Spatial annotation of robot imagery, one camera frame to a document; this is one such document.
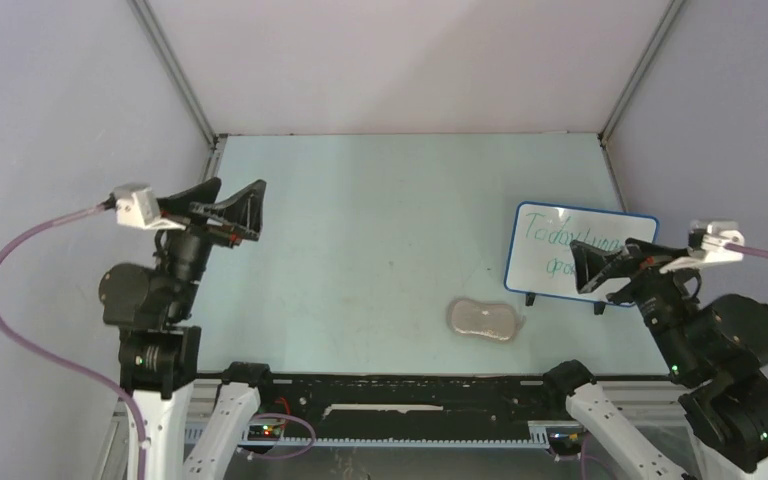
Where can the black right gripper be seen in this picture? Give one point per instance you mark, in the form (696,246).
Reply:
(592,261)

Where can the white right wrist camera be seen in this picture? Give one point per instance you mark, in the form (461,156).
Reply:
(708,245)

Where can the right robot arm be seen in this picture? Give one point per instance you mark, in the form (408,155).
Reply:
(716,352)

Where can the aluminium frame post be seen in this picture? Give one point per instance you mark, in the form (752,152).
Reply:
(159,41)
(663,29)

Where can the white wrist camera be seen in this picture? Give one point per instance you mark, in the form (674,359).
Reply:
(136,206)
(708,245)

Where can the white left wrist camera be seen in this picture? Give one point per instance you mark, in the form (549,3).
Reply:
(136,206)

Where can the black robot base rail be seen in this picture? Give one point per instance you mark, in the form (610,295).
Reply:
(394,408)

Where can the grey eraser sponge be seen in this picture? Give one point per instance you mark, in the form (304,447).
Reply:
(497,322)

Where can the blue framed small whiteboard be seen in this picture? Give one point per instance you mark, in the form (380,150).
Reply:
(540,262)

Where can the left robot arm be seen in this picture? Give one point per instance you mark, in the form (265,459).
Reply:
(158,352)

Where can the left aluminium frame post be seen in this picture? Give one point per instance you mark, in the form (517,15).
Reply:
(159,41)

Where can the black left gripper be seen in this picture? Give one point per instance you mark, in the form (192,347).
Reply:
(242,212)

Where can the right aluminium frame post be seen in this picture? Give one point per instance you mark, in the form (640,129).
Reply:
(663,29)

